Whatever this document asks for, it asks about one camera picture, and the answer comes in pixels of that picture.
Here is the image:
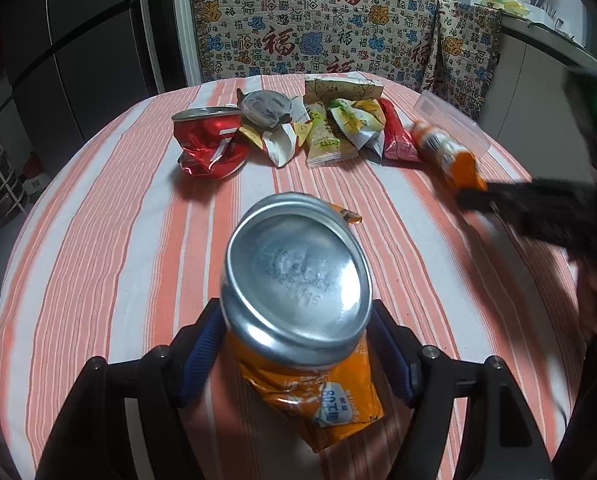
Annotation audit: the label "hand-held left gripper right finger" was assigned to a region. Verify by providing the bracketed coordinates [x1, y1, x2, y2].
[371, 300, 554, 480]

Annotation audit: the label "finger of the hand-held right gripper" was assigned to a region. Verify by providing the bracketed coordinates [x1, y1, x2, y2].
[455, 179, 597, 212]
[497, 199, 597, 259]

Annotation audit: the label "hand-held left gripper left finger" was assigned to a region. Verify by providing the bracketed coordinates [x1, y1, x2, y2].
[36, 300, 229, 480]

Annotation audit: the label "orange white snack packet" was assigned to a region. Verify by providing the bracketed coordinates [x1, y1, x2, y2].
[411, 120, 489, 196]

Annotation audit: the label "crushed orange drink can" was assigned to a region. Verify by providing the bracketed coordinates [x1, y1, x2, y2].
[219, 192, 384, 453]

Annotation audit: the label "green white yellow snack packet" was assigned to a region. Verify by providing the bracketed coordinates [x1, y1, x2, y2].
[327, 97, 386, 163]

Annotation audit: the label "kitchen counter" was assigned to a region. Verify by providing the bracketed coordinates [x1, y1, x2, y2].
[478, 10, 597, 136]

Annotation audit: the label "clear plastic lid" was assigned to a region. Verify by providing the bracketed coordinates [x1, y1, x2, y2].
[414, 91, 491, 153]

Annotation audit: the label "red snack packet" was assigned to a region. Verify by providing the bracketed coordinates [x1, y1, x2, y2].
[378, 97, 424, 163]

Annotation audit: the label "small orange wrapper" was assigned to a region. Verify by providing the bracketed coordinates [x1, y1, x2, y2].
[328, 202, 363, 226]

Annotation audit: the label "yellow green plastic items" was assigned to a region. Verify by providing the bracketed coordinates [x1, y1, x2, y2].
[478, 0, 529, 16]

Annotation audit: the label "pale yellow snack packet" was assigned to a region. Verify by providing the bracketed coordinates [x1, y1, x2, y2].
[303, 102, 360, 168]

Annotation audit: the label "crushed red drink can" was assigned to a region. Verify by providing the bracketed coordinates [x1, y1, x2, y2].
[172, 106, 252, 180]

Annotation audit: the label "beige patterned paper box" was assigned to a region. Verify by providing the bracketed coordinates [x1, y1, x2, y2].
[304, 72, 385, 106]

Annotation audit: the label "crumpled grey foil wrapper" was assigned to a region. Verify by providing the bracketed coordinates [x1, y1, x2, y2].
[237, 89, 306, 128]

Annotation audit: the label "patterned cloth covered chair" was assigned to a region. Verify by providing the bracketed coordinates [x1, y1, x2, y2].
[188, 0, 501, 123]

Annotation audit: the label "grey refrigerator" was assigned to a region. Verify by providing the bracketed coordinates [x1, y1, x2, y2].
[0, 0, 162, 146]

